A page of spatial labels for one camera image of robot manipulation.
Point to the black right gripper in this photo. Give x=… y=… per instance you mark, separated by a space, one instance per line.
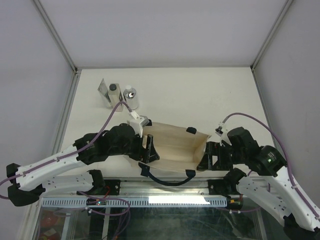
x=214 y=149

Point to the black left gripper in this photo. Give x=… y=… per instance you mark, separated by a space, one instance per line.
x=145 y=155

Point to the cream canvas tote bag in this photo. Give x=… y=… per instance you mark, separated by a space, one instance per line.
x=180 y=149

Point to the clear bottle with white cap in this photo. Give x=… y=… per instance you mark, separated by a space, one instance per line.
x=131 y=97

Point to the square bottle with dark cap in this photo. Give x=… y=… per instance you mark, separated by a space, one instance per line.
x=115 y=94

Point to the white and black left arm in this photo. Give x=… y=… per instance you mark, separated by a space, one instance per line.
x=29 y=183

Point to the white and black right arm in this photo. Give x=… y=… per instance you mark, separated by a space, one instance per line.
x=292 y=208

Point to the aluminium front rail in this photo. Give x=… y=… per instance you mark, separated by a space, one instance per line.
x=133 y=187

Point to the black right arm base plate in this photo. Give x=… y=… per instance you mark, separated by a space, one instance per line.
x=220 y=187

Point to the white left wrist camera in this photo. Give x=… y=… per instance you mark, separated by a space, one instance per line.
x=138 y=122

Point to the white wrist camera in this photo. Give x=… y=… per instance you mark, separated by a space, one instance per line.
x=222 y=130
x=138 y=122

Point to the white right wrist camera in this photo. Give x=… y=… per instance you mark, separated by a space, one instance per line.
x=222 y=130

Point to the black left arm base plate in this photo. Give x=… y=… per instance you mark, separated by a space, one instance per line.
x=111 y=188

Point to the white slotted cable duct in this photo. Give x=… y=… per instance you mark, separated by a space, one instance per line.
x=154 y=201

